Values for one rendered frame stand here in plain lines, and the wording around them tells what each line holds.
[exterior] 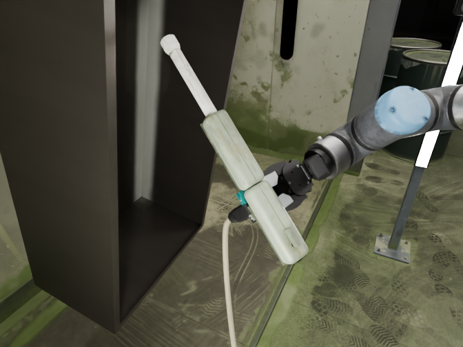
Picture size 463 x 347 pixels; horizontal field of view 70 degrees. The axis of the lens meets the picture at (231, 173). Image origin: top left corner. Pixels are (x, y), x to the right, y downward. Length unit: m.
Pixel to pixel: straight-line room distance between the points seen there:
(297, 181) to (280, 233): 0.13
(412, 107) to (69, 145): 0.69
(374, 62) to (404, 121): 1.99
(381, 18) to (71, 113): 2.22
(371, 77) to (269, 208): 2.17
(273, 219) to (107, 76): 0.38
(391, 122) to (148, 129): 1.02
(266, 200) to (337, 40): 2.17
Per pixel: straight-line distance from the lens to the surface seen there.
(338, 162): 0.73
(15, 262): 1.98
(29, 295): 2.03
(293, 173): 0.68
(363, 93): 2.72
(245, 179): 0.59
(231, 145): 0.60
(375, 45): 2.65
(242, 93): 3.01
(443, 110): 0.79
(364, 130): 0.74
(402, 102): 0.70
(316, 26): 2.70
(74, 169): 0.82
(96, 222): 0.88
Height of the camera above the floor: 1.46
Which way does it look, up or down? 31 degrees down
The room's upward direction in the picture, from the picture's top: straight up
